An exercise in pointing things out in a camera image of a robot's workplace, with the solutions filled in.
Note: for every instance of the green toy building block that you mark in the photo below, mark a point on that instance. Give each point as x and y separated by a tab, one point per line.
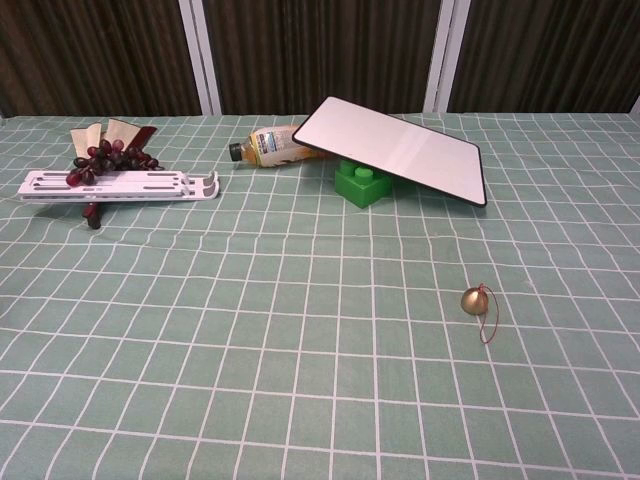
357	187

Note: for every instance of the dark red grape bunch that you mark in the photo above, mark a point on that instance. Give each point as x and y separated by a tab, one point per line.
105	150

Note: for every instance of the green checkered tablecloth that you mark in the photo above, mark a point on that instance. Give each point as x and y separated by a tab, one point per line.
300	350

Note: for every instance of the white folding stand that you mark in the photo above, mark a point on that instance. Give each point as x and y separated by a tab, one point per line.
140	185

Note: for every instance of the yellow drink plastic bottle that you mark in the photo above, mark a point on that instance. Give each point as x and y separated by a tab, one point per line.
265	145

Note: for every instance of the white board black frame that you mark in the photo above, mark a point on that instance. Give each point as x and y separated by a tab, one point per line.
390	145

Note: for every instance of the dark brown curtain panel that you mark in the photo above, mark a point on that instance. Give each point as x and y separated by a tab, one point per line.
100	50
325	45
550	50

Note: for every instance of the beige folding fan red ribs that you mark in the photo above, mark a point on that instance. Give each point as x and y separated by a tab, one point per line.
117	131

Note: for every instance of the white frame post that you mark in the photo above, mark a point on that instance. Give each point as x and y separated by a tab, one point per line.
200	55
445	55

